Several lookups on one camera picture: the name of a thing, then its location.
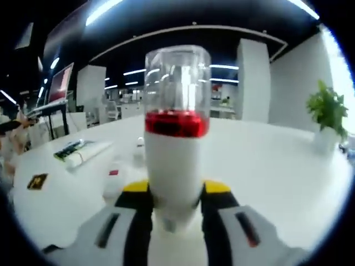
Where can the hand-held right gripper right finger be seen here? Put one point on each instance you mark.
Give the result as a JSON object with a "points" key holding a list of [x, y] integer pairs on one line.
{"points": [[235, 230]]}

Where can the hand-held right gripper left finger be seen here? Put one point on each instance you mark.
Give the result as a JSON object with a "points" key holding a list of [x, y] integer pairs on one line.
{"points": [[119, 230]]}

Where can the small skincare bottle red label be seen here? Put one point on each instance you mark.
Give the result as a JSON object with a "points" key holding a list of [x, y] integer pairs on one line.
{"points": [[113, 183]]}

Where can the gold brown packet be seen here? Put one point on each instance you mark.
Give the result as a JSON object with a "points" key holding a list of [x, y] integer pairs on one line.
{"points": [[38, 181]]}

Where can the white skincare tube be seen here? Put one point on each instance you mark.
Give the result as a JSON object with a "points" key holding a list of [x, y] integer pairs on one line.
{"points": [[91, 152]]}

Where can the white skincare bottle red band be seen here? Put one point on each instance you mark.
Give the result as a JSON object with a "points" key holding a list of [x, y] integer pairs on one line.
{"points": [[174, 160]]}

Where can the monitor with red screen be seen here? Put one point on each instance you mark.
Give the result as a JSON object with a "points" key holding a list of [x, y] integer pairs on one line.
{"points": [[59, 83]]}

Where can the potted green plant white pot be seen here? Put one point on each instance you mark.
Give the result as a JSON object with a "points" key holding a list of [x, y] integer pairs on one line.
{"points": [[324, 110]]}

